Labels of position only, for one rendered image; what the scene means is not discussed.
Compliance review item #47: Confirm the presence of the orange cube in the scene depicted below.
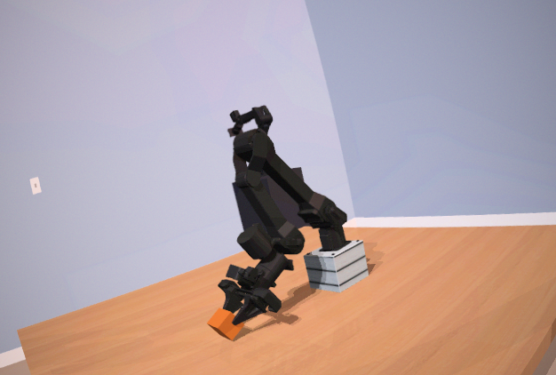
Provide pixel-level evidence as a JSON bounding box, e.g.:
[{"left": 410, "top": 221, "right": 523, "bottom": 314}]
[{"left": 207, "top": 307, "right": 244, "bottom": 341}]

